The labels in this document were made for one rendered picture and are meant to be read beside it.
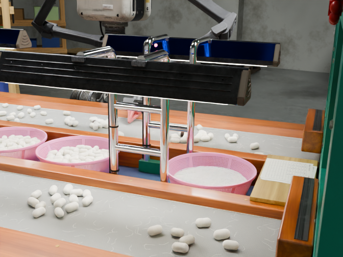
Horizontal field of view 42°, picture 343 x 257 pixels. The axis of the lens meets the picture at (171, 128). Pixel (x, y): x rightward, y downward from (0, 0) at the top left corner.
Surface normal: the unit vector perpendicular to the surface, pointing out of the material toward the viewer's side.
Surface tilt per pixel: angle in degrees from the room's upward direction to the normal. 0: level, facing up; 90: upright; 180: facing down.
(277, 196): 0
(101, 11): 90
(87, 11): 90
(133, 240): 0
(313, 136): 90
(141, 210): 0
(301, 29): 90
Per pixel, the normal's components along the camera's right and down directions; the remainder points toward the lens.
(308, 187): 0.02, -0.96
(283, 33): -0.47, 0.25
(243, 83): -0.27, -0.29
